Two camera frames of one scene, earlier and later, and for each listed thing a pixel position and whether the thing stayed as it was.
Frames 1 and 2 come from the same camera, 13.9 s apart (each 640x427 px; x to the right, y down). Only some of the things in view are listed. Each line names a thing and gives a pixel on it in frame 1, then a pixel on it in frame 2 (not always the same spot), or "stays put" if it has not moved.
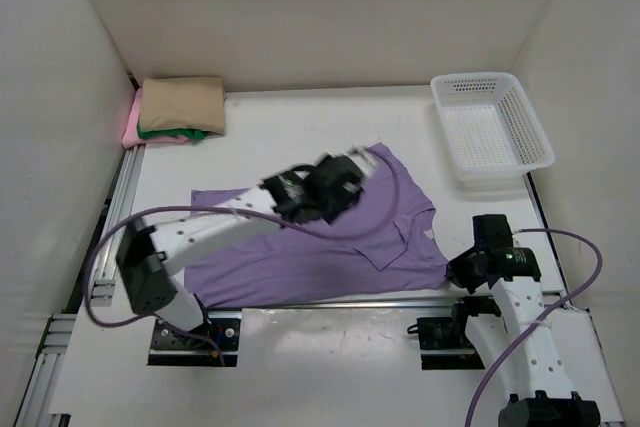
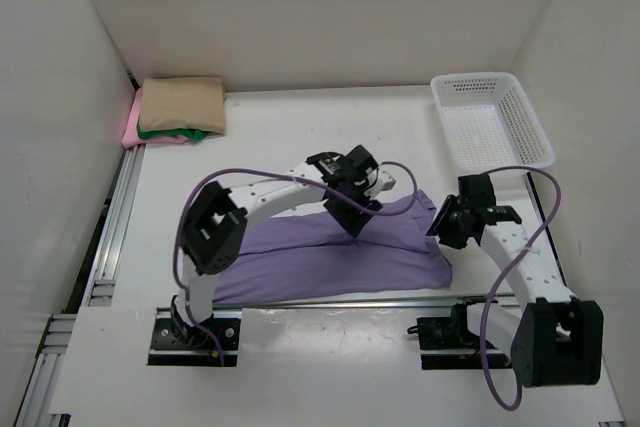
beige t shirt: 193,102 stays put
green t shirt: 186,133 stays put
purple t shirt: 379,244 stays put
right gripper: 455,272 → 439,224
